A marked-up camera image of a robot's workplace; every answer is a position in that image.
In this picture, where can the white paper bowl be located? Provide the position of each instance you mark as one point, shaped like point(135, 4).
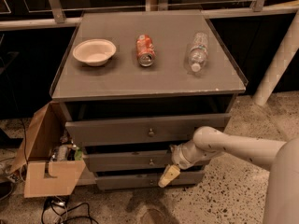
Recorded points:
point(94, 52)

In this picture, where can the grey bottom drawer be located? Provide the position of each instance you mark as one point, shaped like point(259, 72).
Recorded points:
point(138, 181)

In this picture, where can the grey top drawer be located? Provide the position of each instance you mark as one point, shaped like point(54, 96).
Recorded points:
point(103, 132)

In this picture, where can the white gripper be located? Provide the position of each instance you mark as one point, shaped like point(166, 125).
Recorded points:
point(178, 157)

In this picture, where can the clear plastic water bottle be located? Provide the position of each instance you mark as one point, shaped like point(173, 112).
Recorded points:
point(198, 52)

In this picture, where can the grey drawer cabinet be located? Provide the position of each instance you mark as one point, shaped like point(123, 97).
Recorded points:
point(123, 89)

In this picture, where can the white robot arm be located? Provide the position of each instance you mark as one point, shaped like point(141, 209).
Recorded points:
point(279, 158)

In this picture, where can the metal railing frame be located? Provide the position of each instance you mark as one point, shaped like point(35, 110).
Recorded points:
point(34, 14)

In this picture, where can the orange soda can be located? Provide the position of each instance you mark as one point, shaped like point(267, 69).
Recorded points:
point(145, 52)

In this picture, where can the white diagonal pole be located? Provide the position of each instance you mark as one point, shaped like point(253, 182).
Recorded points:
point(280, 62)

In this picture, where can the grey drawer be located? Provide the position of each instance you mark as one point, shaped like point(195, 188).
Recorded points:
point(103, 132)
point(109, 162)
point(138, 181)

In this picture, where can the open cardboard box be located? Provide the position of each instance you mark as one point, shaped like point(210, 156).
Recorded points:
point(44, 177)

